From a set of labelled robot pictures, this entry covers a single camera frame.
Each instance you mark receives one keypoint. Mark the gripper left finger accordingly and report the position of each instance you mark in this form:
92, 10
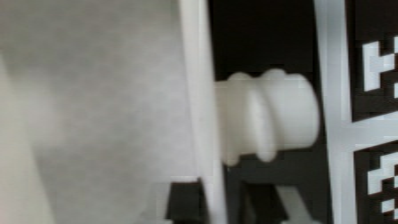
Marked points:
186, 207

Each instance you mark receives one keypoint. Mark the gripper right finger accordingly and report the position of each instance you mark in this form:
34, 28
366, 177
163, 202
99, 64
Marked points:
261, 210

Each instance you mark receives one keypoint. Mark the white cabinet door with knob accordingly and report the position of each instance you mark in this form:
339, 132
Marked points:
117, 118

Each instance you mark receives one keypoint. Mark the white marker base plate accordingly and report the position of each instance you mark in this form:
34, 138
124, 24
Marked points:
357, 42

